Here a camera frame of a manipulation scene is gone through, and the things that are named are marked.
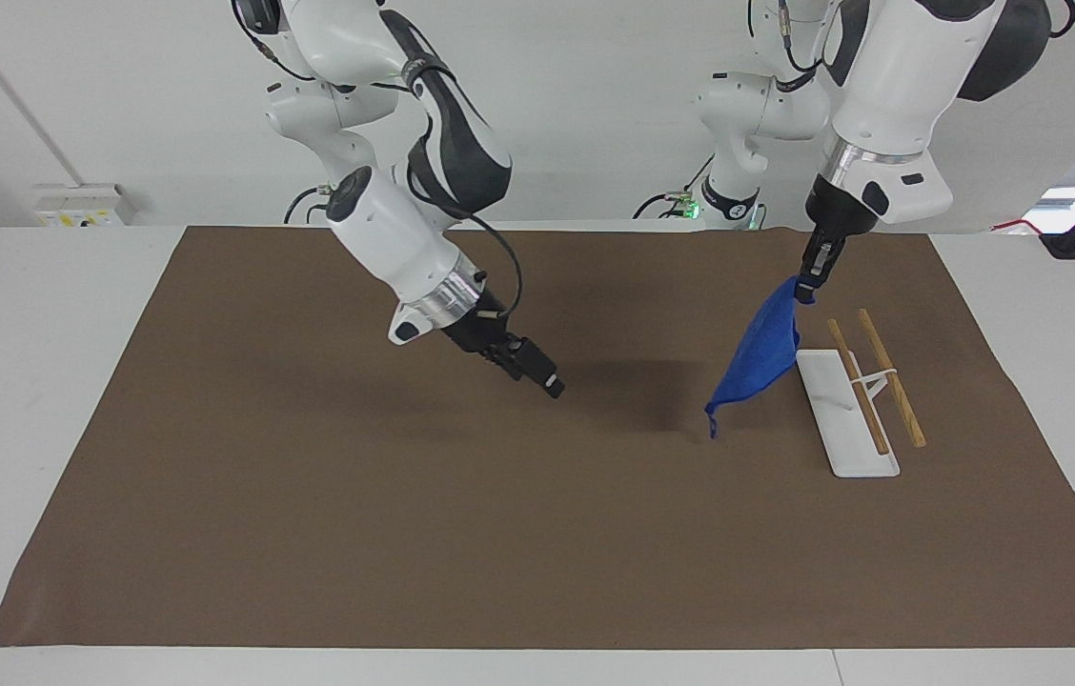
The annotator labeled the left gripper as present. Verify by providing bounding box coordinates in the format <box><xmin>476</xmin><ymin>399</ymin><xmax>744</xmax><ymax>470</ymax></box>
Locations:
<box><xmin>798</xmin><ymin>175</ymin><xmax>868</xmax><ymax>305</ymax></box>

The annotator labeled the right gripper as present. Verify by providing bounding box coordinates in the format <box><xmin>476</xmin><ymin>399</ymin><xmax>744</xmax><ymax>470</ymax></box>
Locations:
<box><xmin>444</xmin><ymin>305</ymin><xmax>517</xmax><ymax>367</ymax></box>

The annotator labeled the white wall socket box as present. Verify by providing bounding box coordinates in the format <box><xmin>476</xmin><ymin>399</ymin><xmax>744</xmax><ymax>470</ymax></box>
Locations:
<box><xmin>31</xmin><ymin>183</ymin><xmax>126</xmax><ymax>228</ymax></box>

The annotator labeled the white rack with wooden bars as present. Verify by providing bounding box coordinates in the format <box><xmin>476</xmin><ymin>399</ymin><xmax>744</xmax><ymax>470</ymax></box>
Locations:
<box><xmin>795</xmin><ymin>308</ymin><xmax>928</xmax><ymax>478</ymax></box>

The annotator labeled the red cable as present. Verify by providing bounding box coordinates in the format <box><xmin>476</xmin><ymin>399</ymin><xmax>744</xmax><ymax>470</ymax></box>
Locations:
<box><xmin>989</xmin><ymin>217</ymin><xmax>1075</xmax><ymax>240</ymax></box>

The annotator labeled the black cable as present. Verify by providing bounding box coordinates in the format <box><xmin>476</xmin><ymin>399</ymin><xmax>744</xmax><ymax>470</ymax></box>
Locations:
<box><xmin>633</xmin><ymin>155</ymin><xmax>716</xmax><ymax>221</ymax></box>
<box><xmin>284</xmin><ymin>185</ymin><xmax>335</xmax><ymax>226</ymax></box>
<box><xmin>404</xmin><ymin>162</ymin><xmax>525</xmax><ymax>321</ymax></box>

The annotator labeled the blue towel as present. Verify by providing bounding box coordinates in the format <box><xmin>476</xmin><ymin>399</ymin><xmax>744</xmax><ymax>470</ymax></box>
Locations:
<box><xmin>704</xmin><ymin>276</ymin><xmax>804</xmax><ymax>440</ymax></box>

